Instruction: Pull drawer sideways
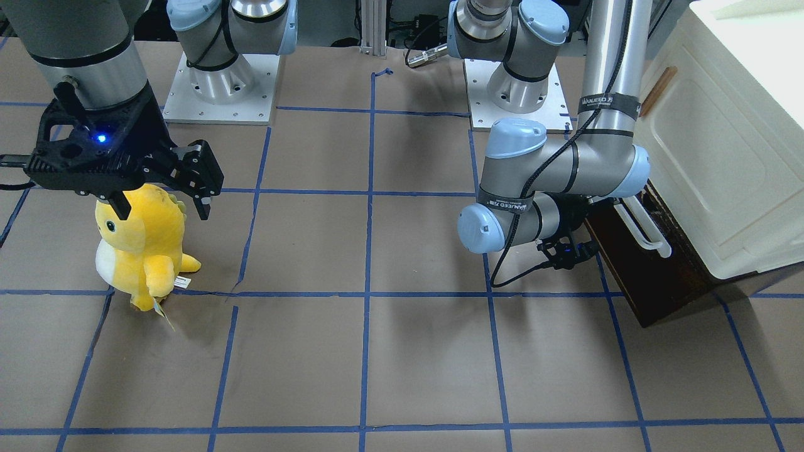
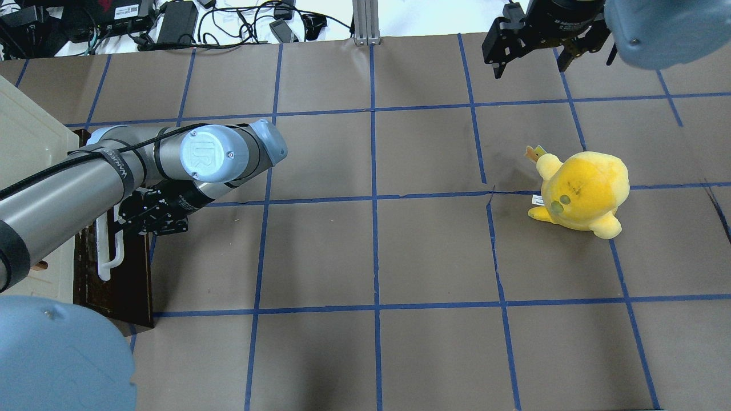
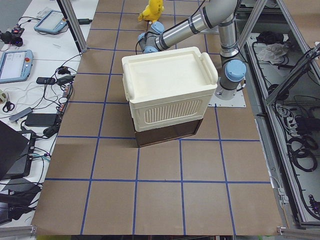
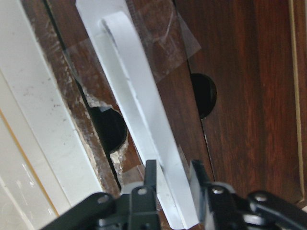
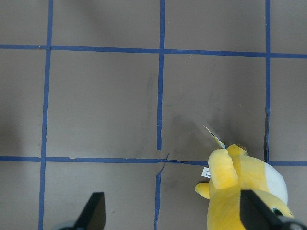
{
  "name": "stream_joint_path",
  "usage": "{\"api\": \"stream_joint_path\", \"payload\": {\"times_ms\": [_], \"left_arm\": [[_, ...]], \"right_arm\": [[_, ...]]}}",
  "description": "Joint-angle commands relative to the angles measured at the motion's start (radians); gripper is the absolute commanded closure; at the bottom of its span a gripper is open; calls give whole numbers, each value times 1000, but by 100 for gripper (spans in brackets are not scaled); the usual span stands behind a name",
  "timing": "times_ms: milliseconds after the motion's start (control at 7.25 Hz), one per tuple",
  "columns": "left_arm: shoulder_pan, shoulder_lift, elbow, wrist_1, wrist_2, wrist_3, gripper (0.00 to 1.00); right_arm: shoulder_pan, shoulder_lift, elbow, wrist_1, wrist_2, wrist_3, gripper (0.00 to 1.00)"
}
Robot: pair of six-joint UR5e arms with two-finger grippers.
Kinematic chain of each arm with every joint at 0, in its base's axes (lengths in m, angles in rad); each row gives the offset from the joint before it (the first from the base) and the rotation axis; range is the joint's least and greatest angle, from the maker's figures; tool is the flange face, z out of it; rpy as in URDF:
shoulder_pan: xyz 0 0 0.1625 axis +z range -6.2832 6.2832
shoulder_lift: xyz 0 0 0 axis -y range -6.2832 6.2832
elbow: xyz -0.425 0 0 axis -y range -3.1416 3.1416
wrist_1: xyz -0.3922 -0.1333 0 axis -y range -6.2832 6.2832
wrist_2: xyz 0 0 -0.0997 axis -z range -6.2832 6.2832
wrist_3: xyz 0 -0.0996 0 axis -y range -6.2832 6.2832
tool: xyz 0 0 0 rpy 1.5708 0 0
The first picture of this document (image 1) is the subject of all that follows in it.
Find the black gripper by toy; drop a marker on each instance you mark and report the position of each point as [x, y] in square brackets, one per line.
[152, 125]

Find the black gripper by drawer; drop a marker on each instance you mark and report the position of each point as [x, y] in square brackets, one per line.
[573, 216]

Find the grey robot arm by drawer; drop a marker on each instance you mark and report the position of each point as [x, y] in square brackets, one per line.
[535, 187]

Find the grey robot arm by toy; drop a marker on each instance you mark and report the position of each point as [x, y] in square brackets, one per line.
[231, 51]

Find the cream plastic drawer cabinet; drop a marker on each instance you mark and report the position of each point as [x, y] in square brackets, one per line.
[725, 136]

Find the yellow plush toy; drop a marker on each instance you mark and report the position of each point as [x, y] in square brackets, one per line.
[143, 254]

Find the wooden stick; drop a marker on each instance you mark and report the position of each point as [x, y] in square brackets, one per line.
[657, 90]

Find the aluminium frame post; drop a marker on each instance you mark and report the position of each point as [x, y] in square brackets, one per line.
[373, 27]

